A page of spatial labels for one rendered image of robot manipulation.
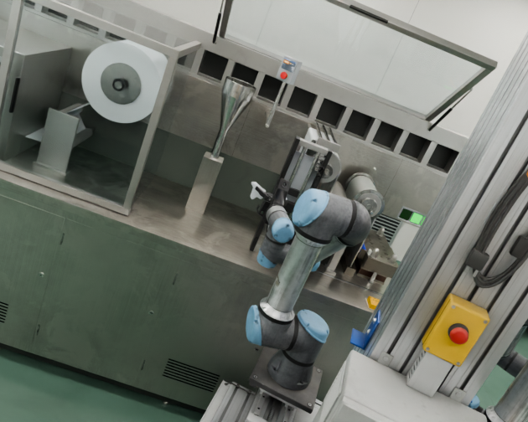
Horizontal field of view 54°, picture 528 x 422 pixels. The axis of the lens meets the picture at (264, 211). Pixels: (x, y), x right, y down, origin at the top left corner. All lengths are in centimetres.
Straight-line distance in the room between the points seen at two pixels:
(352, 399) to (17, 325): 178
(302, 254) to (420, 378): 48
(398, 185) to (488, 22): 272
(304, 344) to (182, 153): 133
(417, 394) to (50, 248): 160
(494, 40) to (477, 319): 417
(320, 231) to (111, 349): 135
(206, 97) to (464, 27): 305
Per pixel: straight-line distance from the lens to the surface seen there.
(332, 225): 145
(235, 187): 265
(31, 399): 259
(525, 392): 169
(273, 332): 161
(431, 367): 124
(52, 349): 259
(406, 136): 264
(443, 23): 503
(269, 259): 179
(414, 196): 274
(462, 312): 117
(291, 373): 172
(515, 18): 523
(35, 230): 231
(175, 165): 266
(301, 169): 216
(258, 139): 257
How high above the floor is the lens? 186
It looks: 20 degrees down
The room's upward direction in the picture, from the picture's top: 23 degrees clockwise
